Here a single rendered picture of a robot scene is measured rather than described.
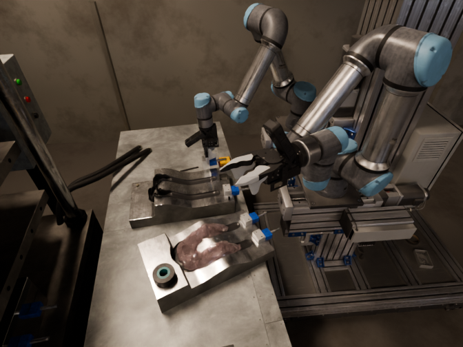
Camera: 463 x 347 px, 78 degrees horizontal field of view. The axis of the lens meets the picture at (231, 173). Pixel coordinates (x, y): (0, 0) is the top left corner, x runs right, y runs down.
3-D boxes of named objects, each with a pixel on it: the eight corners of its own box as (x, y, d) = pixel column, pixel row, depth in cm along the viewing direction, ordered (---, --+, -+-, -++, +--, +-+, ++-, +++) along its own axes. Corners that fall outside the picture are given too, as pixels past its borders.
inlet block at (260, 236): (275, 228, 132) (277, 220, 129) (282, 235, 129) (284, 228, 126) (251, 239, 128) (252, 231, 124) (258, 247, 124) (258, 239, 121)
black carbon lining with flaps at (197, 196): (215, 177, 152) (215, 164, 146) (221, 200, 140) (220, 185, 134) (149, 186, 147) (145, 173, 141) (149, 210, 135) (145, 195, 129)
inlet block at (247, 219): (263, 212, 140) (264, 204, 136) (269, 219, 136) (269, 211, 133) (240, 222, 135) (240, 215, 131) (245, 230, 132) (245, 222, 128)
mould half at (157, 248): (242, 216, 141) (243, 201, 134) (273, 257, 124) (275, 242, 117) (142, 259, 123) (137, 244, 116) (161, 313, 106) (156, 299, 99)
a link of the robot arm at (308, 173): (308, 167, 95) (314, 140, 88) (333, 187, 88) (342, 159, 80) (289, 175, 92) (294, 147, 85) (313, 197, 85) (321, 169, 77)
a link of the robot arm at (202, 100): (214, 95, 130) (198, 100, 127) (216, 117, 137) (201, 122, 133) (206, 89, 135) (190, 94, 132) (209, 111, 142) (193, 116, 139)
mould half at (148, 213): (225, 178, 162) (224, 160, 153) (234, 213, 143) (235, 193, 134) (134, 191, 155) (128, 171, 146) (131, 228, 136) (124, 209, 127)
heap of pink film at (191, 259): (224, 222, 131) (224, 211, 126) (244, 252, 119) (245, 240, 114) (171, 245, 122) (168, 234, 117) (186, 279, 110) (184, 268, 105)
